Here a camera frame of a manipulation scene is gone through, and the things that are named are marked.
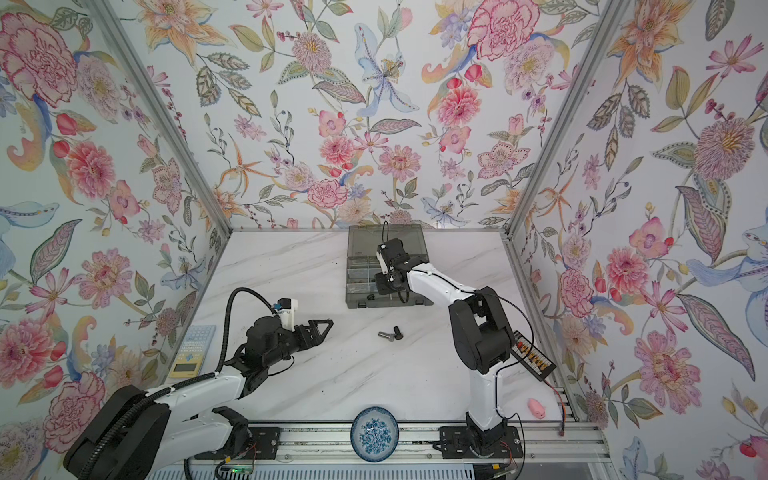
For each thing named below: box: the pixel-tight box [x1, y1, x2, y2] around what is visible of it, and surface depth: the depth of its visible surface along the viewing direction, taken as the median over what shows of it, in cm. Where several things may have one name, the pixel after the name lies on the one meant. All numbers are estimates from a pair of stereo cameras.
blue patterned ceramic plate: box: [350, 406, 399, 462], surface depth 76 cm
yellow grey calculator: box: [169, 325, 217, 378], surface depth 90 cm
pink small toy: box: [527, 398, 546, 419], surface depth 80 cm
